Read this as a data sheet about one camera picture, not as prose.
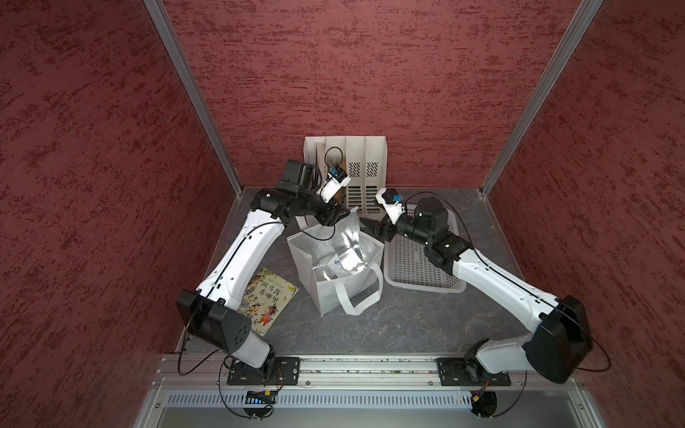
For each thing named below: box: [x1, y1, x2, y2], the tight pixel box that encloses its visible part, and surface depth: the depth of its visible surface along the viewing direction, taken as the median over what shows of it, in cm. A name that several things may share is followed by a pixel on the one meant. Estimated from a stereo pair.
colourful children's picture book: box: [237, 267, 299, 338], surface depth 89 cm
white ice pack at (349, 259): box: [332, 248, 365, 272], surface depth 97 cm
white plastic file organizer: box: [303, 135, 388, 214], surface depth 108 cm
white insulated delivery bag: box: [286, 206, 385, 317], surface depth 81 cm
